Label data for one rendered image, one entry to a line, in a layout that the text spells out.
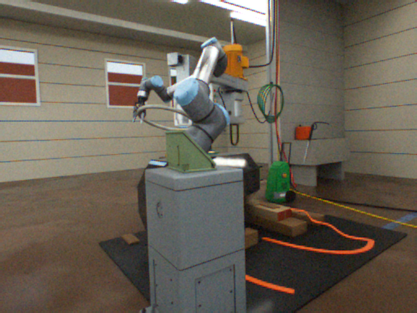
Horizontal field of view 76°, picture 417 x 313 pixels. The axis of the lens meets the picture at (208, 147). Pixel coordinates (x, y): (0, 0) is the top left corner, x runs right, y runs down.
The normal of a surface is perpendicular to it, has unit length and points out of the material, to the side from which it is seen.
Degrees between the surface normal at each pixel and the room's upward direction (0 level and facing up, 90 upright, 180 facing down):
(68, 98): 90
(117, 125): 90
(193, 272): 90
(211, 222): 90
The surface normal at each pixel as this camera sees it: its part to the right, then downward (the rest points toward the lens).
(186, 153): 0.47, 0.04
